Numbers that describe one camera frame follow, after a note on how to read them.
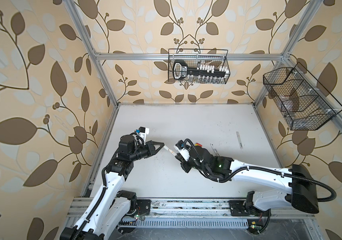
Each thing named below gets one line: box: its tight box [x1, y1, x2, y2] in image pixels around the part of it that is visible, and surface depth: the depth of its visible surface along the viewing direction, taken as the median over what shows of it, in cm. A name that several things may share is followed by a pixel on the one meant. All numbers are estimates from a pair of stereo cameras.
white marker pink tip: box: [236, 131, 243, 149], surface depth 101 cm
